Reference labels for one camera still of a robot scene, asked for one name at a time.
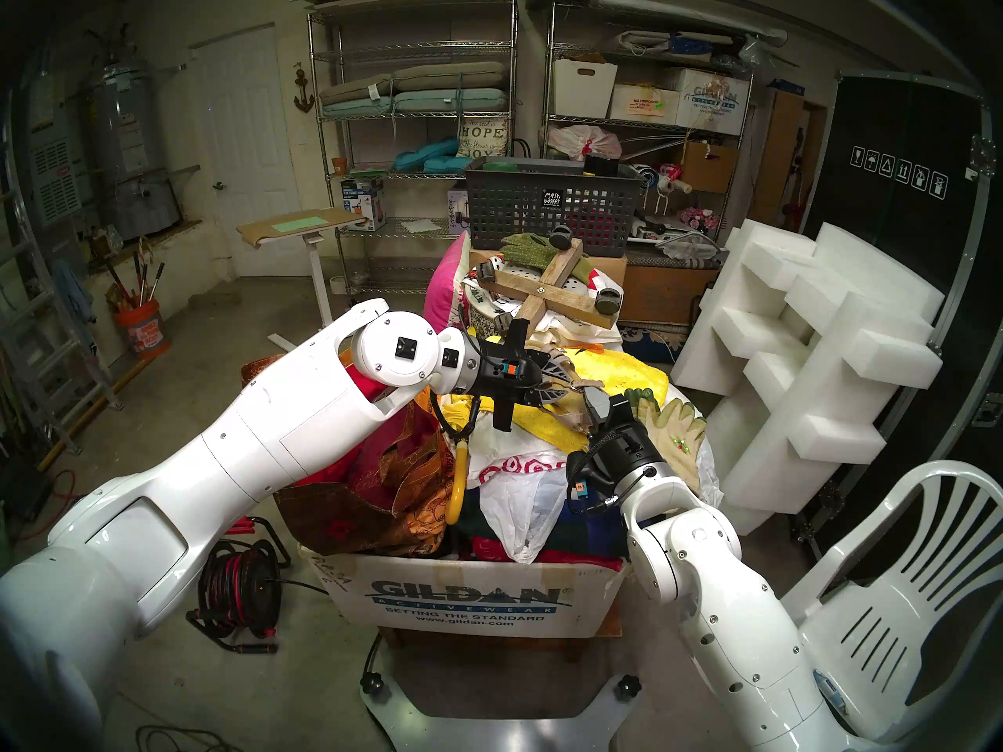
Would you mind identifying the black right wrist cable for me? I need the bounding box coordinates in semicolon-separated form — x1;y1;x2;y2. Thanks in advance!
566;445;659;516

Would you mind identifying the large Gildan activewear carton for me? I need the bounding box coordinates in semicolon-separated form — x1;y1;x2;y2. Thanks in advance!
302;551;635;640

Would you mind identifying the Hope print pillow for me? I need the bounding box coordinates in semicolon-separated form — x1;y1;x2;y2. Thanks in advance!
457;116;510;160

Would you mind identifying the white foam packing insert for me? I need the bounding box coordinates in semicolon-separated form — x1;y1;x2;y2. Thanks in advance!
672;218;947;533

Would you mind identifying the chrome wire shelf rack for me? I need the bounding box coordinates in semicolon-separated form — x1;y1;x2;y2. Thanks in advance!
541;0;755;234
307;0;520;297

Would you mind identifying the aluminium ladder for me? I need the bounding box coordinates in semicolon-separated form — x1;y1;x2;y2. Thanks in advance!
0;92;122;455

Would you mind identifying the white plastic chair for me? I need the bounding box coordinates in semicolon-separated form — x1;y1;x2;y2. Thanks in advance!
784;459;1003;743

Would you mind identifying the tan green-tipped garden glove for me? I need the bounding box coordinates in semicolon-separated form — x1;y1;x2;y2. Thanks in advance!
627;388;708;493

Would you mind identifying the white panel door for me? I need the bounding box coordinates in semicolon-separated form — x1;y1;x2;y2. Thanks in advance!
188;23;302;277

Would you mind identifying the tan seat cushion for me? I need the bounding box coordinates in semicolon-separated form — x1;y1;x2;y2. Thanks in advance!
319;61;507;107

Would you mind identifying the dark plastic mesh basket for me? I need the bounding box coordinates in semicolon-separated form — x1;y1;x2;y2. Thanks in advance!
465;157;645;259

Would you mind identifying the brown wooden cabinet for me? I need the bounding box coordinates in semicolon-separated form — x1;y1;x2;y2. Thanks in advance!
748;89;829;234

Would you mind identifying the red fabric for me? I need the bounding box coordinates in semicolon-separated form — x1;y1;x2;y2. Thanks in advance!
470;537;625;573

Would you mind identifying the pink white pillow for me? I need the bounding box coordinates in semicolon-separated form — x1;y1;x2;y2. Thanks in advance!
422;232;473;332

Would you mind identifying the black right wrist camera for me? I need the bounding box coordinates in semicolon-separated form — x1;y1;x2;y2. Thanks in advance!
566;451;600;502

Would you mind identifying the white red-target plastic bag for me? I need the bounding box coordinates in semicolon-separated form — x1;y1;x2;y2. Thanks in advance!
470;425;577;565

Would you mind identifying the teal blue cushion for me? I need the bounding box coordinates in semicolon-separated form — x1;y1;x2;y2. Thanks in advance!
393;138;475;173

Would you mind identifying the grey water heater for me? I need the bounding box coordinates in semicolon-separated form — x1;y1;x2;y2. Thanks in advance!
86;61;181;242

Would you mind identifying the pale plastic shelf bag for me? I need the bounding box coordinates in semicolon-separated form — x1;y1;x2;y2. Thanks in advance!
547;124;624;162

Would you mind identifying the flat brown cardboard box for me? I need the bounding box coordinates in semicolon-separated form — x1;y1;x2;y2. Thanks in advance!
469;248;629;289

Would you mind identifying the white overbed table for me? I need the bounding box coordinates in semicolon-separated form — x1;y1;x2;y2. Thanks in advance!
237;208;375;352

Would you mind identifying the yellow towel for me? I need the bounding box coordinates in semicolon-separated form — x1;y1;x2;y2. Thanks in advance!
435;343;672;454

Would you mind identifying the small white Gildan box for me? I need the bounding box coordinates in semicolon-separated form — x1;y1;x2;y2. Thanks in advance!
674;67;751;136

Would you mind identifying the white labelled cardboard box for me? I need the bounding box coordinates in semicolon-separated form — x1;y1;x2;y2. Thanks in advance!
610;83;681;126

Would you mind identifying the grey furnace unit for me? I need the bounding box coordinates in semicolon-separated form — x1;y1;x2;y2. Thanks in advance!
27;124;83;226

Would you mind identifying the mint seat cushion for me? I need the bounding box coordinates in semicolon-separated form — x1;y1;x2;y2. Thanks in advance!
321;89;509;118

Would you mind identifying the white handled storage bin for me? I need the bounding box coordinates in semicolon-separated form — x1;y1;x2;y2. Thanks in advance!
552;59;618;119

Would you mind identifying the black flight case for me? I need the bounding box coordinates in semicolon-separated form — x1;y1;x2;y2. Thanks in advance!
799;69;1003;524

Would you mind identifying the tan flower strap sandal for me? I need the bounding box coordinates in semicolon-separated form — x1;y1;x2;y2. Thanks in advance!
537;349;608;438

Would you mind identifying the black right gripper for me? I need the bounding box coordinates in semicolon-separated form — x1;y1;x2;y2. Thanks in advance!
584;386;668;489

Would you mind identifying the wooden cross caster dolly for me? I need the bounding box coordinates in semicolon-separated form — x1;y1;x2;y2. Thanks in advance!
474;226;624;340

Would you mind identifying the brown wooden chest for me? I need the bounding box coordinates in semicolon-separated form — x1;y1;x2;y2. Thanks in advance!
619;245;726;328

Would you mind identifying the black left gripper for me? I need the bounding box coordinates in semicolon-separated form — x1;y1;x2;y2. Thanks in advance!
474;318;578;432

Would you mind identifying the green knit glove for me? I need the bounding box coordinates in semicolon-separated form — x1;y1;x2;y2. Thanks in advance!
500;232;596;285

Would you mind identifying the blue white product box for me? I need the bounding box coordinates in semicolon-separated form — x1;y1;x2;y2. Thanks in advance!
341;179;387;233

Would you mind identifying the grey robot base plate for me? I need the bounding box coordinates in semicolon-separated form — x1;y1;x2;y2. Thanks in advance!
360;653;643;752

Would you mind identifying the red black cord reel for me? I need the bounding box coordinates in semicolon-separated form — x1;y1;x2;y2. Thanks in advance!
186;515;283;656

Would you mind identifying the red floor cord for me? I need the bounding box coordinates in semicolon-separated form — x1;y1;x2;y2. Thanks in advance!
16;467;79;544

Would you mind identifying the orange plastic bucket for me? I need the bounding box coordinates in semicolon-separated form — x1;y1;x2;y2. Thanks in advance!
116;298;169;360

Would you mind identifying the yellow plastic handle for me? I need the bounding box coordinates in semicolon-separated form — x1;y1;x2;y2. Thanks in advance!
448;443;469;524

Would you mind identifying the blue white patterned cloth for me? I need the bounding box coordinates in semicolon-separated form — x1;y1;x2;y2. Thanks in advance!
623;324;684;365

